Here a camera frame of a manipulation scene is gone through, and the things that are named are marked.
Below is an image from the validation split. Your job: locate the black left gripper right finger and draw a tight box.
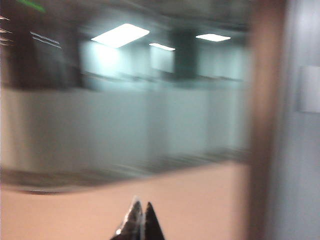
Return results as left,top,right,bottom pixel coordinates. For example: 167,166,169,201
144,201,166,240

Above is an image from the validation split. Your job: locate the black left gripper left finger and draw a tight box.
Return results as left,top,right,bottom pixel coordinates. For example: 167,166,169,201
109,199,144,240

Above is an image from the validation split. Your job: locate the curved frosted glass partition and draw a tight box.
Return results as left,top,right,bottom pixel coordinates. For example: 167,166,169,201
0,0,252,195

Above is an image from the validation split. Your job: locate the dark square column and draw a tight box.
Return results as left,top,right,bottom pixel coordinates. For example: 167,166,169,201
172,28,200,81

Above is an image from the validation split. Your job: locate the small ceiling light panel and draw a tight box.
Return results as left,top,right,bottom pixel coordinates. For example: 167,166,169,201
148,42,176,52
195,33,232,42

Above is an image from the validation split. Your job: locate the large ceiling light panel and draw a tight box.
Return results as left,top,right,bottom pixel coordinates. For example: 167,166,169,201
90,23,150,49

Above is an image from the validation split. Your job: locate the white wall switch plate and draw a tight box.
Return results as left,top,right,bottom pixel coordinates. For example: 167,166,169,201
297,65,320,113

